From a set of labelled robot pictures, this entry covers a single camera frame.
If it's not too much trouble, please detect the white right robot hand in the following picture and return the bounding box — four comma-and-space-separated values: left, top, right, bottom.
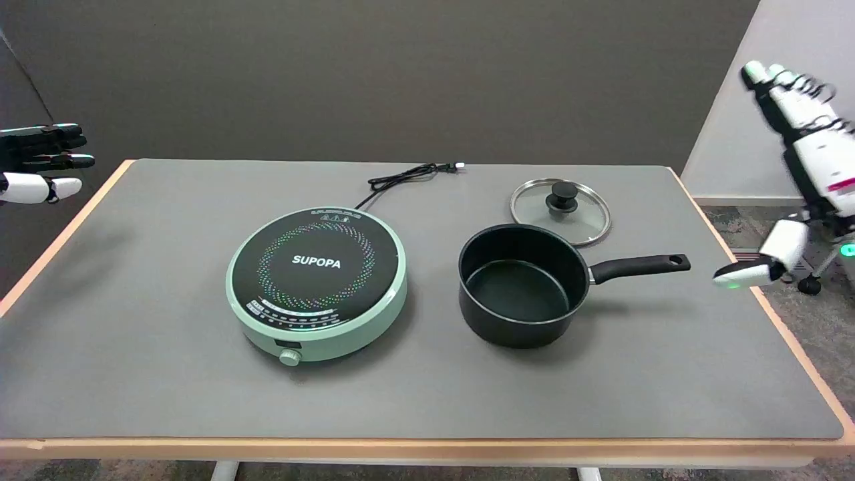
713, 60, 855, 289

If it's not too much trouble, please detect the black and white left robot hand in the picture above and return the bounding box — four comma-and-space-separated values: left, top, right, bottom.
0, 124, 96, 206

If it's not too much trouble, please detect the black pot with long handle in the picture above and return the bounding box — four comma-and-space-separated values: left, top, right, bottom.
458, 224, 691, 349

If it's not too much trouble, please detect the black caster with metal leg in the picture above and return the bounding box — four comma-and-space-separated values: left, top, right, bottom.
798, 247, 844, 296

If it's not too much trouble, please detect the grey table mat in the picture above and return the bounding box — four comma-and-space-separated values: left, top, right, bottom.
0, 159, 846, 440

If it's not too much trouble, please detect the glass lid with black knob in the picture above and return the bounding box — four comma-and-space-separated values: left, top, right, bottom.
510, 178, 613, 248

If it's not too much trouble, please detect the green round induction cooker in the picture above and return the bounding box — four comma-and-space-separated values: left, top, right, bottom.
225, 206, 408, 367

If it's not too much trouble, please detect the black power cord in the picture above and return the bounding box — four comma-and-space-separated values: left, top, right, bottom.
354, 162, 466, 211

